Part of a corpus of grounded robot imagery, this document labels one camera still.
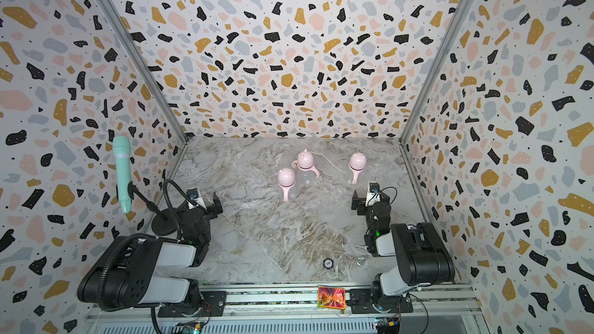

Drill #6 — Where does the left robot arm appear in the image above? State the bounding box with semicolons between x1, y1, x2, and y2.
77;189;223;317

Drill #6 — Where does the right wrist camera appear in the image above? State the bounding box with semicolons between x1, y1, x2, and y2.
365;182;381;207

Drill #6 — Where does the black microphone stand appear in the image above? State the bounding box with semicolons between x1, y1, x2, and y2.
117;182;177;237

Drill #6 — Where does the orange pink card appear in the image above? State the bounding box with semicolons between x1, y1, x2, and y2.
317;286;347;310

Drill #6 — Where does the small black round cap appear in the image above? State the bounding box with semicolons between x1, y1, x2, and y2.
323;258;334;270

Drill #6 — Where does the mint green microphone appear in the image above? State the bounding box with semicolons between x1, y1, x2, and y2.
113;136;132;213

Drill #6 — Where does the pink bottle cap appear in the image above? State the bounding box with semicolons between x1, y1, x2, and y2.
277;167;296;187
297;149;315;169
349;152;368;171

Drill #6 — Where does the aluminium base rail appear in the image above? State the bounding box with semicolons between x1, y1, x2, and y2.
92;282;488;334

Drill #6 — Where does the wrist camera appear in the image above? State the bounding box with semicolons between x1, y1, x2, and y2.
187;188;207;210
365;182;381;207

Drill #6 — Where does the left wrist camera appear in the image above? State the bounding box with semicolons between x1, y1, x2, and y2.
187;188;207;210

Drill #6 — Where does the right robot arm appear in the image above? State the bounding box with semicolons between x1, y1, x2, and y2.
347;190;456;315

